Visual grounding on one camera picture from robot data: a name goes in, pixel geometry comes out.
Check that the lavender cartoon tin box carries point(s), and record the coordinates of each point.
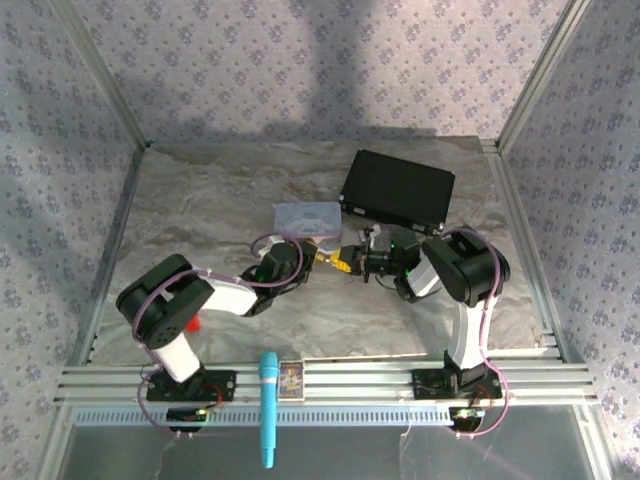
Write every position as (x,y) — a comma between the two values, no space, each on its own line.
(307,220)

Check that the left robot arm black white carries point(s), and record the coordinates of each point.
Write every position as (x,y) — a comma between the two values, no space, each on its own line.
(160,300)

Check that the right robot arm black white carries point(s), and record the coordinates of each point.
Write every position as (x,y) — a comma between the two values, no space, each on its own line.
(465,270)

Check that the black rectangular case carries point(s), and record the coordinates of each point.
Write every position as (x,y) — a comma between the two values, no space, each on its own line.
(397,192)

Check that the small red block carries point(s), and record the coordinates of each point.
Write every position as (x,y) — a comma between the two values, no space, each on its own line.
(195,324)

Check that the small picture card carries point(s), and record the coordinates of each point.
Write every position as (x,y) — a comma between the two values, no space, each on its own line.
(291,381)

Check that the blue toy microphone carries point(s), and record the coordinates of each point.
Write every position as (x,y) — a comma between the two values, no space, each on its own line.
(268,400)

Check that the small black controller board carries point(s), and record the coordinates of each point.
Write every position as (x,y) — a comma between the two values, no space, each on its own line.
(187,414)
(467,415)

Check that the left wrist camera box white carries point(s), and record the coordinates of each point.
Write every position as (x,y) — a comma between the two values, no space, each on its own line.
(272,245)

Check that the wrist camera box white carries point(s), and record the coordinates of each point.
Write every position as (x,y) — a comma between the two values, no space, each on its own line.
(272,245)
(373,231)

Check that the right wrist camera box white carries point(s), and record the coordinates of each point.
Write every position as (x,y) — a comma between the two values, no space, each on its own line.
(373,231)

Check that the aluminium rail beam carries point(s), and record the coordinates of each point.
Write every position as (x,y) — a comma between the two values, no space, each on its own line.
(350,385)

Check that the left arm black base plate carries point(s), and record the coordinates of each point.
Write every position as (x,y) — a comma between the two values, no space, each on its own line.
(220,385)

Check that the aluminium side rail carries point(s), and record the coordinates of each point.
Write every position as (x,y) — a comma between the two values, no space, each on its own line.
(520,225)
(117,235)

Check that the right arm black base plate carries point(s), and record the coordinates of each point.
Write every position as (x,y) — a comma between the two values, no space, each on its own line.
(425,385)

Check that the aluminium frame post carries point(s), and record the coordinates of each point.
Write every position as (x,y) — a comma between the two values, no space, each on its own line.
(102,75)
(545,70)

